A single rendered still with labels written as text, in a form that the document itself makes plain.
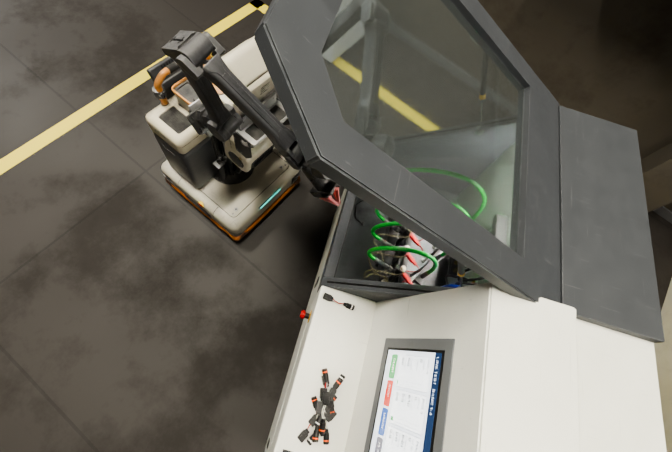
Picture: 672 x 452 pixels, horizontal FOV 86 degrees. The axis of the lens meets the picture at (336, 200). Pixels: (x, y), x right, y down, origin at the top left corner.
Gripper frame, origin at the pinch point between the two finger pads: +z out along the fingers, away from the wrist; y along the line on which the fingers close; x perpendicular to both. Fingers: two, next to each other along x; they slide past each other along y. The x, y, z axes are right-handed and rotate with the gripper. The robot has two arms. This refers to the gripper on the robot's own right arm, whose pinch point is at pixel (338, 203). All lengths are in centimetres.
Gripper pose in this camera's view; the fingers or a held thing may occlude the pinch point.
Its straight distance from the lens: 124.9
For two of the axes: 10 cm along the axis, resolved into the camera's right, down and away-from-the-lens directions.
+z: 5.1, 6.6, 5.5
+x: 4.9, -7.5, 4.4
